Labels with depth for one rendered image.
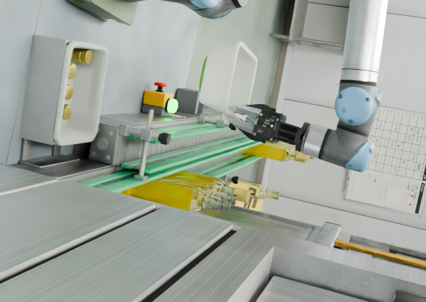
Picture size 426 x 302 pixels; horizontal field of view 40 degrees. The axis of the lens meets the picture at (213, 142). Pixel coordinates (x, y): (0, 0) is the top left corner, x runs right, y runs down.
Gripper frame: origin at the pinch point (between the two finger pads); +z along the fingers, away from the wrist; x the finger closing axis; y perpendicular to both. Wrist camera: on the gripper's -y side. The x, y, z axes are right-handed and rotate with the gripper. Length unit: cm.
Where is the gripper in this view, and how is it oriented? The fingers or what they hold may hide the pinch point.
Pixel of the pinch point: (229, 113)
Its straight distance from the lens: 146.5
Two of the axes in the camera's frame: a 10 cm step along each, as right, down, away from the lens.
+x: -3.1, 9.5, 0.6
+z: -9.1, -3.1, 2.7
